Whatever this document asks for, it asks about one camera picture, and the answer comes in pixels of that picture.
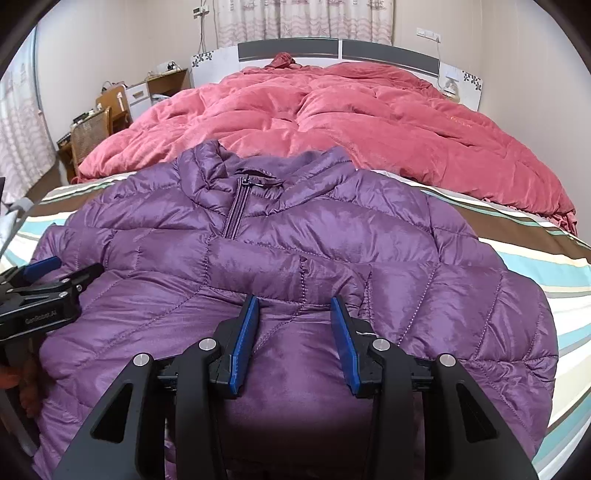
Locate purple quilted down jacket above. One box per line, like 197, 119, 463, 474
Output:
34, 141, 558, 479

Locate side patterned curtain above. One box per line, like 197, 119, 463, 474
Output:
0, 30, 56, 204

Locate wooden chair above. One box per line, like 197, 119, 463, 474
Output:
70, 84, 131, 177

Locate wooden bedside desk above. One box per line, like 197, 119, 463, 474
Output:
125, 69, 190, 122

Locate striped bed sheet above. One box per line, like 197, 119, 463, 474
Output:
1, 174, 590, 479

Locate red quilted comforter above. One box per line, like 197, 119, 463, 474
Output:
78, 53, 577, 232

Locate white grey bed headboard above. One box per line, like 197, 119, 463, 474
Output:
190, 38, 483, 111

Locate small bedside lamp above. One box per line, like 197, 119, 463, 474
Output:
440, 73, 461, 103

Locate patterned window curtain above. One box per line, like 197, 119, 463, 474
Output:
212, 0, 396, 47

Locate wall power outlet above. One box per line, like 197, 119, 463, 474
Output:
416, 27, 441, 43

